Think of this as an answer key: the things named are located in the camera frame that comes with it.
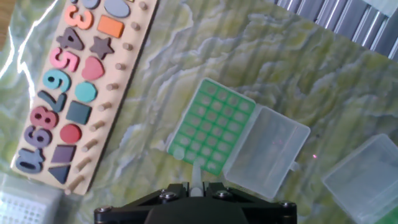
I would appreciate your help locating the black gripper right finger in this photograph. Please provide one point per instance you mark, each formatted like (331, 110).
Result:
(270, 214)

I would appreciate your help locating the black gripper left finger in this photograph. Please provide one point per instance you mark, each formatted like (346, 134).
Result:
(124, 214)

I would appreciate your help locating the large translucent pipette tip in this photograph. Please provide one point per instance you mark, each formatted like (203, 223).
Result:
(178, 153)
(196, 177)

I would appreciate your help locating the clear tip box green rack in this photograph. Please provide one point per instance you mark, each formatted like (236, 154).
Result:
(264, 152)
(363, 180)

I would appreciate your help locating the navy triangle puzzle piece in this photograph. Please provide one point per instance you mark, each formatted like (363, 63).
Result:
(62, 172)

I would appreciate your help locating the purple square puzzle piece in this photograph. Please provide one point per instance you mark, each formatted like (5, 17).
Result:
(63, 154)

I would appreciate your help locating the red circle puzzle piece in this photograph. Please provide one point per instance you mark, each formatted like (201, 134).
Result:
(70, 133)

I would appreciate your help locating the white rack tip box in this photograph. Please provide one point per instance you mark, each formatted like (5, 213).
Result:
(18, 202)

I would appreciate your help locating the purple number nine piece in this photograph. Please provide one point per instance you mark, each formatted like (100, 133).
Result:
(48, 138)

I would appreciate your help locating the green puzzle piece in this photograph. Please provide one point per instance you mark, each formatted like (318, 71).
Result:
(78, 112)

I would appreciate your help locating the crimson number eight piece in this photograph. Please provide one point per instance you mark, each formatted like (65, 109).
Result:
(54, 119)

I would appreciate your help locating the dark teal number seven piece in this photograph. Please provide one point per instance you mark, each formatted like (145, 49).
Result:
(59, 104)

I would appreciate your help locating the teal number six piece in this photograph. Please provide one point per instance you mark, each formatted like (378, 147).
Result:
(63, 84)

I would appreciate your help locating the pink puzzle piece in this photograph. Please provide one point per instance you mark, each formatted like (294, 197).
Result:
(92, 69)

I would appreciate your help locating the green marble patterned mat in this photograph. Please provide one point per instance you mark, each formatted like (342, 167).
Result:
(280, 62)

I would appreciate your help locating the pink number five piece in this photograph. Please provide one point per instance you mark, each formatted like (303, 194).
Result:
(66, 62)

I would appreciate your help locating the wooden shape puzzle board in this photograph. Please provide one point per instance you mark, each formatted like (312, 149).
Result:
(136, 46)

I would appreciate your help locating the dark star puzzle piece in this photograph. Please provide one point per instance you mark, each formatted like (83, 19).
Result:
(101, 47)

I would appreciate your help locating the dark number four piece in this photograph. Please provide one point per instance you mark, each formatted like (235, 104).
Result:
(76, 43)

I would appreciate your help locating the orange rectangle puzzle piece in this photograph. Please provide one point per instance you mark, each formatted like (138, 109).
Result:
(110, 26)

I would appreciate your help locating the orange number three piece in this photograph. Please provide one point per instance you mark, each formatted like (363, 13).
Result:
(82, 21)

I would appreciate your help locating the light blue oval puzzle piece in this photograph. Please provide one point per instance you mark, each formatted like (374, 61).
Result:
(116, 7)

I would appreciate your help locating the white paper sheet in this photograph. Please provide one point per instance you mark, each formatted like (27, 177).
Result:
(382, 6)

